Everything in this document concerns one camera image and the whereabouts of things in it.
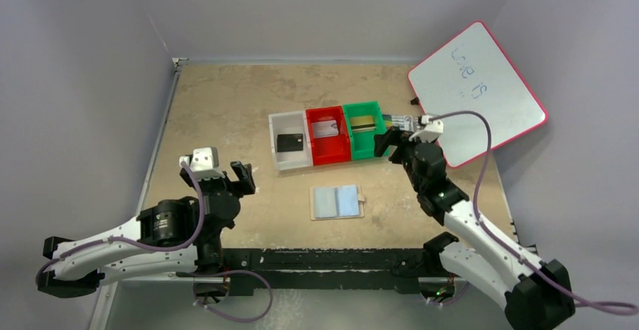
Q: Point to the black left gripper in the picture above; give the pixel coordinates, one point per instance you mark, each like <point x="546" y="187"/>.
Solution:
<point x="243" y="172"/>

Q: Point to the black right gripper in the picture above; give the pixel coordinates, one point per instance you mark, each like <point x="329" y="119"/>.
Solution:
<point x="395" y="141"/>

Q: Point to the marker pen pack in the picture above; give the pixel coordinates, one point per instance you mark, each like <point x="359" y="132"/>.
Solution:
<point x="403" y="122"/>

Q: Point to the green plastic bin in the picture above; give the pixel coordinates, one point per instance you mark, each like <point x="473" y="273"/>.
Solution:
<point x="362" y="144"/>

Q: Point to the gold credit card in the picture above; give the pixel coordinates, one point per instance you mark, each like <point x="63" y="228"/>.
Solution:
<point x="362" y="123"/>

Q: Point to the red plastic bin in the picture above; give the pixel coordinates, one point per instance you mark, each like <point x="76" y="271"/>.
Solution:
<point x="329" y="150"/>

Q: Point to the white plastic bin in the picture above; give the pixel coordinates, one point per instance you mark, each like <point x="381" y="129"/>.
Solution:
<point x="290" y="122"/>

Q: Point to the beige card holder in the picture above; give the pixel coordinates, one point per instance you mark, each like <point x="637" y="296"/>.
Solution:
<point x="336" y="202"/>

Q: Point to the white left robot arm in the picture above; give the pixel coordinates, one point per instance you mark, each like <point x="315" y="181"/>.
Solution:
<point x="175" y="235"/>

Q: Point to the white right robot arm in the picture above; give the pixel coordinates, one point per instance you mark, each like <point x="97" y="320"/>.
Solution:
<point x="472" y="247"/>

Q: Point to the black credit card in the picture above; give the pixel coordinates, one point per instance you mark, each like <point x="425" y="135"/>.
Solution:
<point x="290" y="142"/>

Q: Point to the silver credit card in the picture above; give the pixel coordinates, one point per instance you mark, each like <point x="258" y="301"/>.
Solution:
<point x="325" y="129"/>

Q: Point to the pink framed whiteboard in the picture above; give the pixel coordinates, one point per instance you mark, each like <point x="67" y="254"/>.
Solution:
<point x="472" y="76"/>

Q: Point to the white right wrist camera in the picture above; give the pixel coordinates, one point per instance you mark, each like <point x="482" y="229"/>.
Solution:
<point x="427" y="129"/>

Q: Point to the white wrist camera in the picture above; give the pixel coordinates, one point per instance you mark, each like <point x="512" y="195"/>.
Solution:
<point x="427" y="129"/>
<point x="203" y="163"/>

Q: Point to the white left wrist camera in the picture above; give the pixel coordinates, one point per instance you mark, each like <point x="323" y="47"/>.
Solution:
<point x="203" y="163"/>

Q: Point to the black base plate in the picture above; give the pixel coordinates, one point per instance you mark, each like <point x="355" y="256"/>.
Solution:
<point x="405" y="271"/>

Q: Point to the aluminium frame rail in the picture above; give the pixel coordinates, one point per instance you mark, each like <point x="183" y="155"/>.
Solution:
<point x="530" y="303"/>

